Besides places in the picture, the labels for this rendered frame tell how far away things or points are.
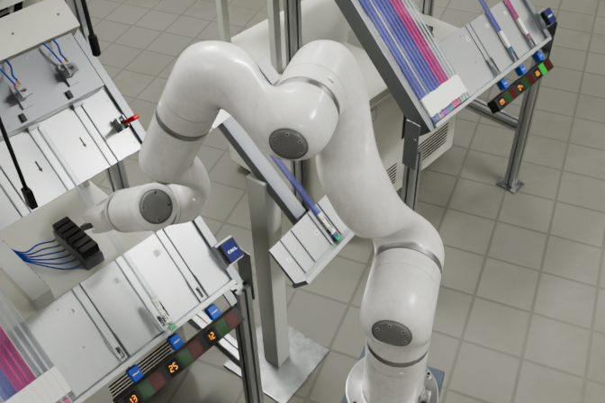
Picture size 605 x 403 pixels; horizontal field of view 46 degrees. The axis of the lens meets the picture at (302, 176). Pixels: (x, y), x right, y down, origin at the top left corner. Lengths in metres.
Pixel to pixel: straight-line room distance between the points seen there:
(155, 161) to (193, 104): 0.15
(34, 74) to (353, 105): 0.78
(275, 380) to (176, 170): 1.31
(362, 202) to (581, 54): 3.01
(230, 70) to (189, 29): 3.09
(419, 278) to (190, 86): 0.48
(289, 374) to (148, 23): 2.43
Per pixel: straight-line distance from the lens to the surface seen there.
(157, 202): 1.26
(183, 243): 1.65
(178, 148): 1.12
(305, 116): 0.92
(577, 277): 2.77
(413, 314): 1.14
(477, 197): 2.97
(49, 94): 1.59
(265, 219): 1.85
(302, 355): 2.40
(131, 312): 1.60
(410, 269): 1.17
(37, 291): 1.86
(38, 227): 2.08
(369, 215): 1.08
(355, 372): 1.54
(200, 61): 1.01
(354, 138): 1.05
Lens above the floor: 2.01
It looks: 42 degrees down
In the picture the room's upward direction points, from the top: 2 degrees counter-clockwise
